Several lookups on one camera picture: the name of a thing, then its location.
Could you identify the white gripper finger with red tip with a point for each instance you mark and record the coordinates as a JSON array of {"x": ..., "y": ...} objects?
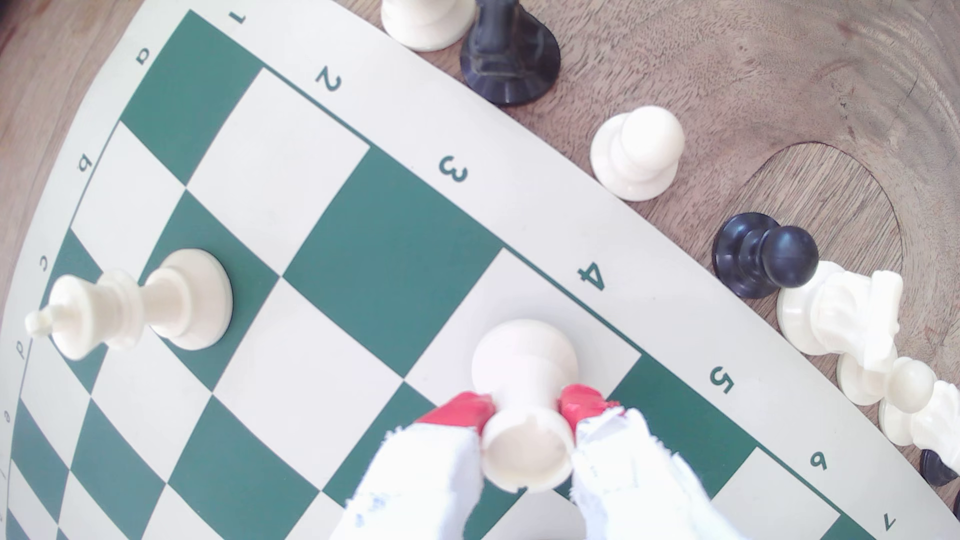
[
  {"x": 637, "y": 487},
  {"x": 420, "y": 480}
]

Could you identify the white pawn chess piece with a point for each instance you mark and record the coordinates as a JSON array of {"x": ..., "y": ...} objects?
[
  {"x": 525, "y": 375},
  {"x": 907, "y": 384},
  {"x": 637, "y": 150}
]

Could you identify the green white chess mat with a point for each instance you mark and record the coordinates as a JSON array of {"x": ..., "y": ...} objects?
[{"x": 390, "y": 255}]

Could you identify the black pawn chess piece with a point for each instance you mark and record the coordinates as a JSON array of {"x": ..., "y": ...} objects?
[{"x": 757, "y": 255}]

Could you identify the white knight chess piece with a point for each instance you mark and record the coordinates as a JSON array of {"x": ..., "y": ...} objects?
[
  {"x": 937, "y": 420},
  {"x": 840, "y": 307}
]

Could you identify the white king chess piece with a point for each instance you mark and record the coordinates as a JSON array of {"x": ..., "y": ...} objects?
[{"x": 180, "y": 296}]

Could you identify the tall black chess piece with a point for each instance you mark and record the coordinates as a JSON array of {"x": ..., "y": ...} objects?
[{"x": 510, "y": 60}]

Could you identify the white chess piece base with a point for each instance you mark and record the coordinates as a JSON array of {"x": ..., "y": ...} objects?
[{"x": 427, "y": 26}]

